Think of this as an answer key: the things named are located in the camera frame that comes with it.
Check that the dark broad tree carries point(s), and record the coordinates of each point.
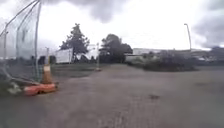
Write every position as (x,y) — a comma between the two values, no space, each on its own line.
(113,48)

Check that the grey gravel path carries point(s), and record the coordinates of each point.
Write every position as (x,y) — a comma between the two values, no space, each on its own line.
(126,96)

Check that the dark conifer tree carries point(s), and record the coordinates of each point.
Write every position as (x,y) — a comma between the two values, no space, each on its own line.
(76,41)

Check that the white trailer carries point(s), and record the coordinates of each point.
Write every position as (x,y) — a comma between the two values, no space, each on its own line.
(64,55)

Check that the low white building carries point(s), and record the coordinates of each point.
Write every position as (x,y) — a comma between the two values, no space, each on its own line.
(160,52)

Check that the dark bush heap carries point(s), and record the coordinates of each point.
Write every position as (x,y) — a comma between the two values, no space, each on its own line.
(170,61)

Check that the orange traffic cone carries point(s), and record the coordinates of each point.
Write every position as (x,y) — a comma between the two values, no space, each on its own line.
(47,74)

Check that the street lamp pole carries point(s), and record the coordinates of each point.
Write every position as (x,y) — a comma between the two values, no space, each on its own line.
(188,35)

